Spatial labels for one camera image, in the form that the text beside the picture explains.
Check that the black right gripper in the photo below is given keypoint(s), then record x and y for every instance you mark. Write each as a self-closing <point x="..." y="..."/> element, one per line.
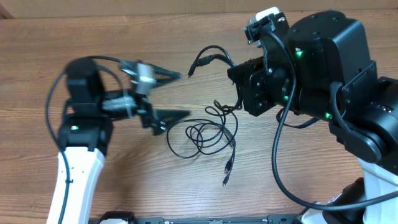
<point x="257" y="88"/>

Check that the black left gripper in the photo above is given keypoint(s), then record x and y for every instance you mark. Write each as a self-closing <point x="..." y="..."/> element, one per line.
<point x="143" y="111"/>

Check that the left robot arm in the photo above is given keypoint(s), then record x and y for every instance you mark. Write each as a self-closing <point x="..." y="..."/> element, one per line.
<point x="98" y="99"/>

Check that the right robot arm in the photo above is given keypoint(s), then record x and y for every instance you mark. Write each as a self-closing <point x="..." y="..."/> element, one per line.
<point x="321" y="67"/>

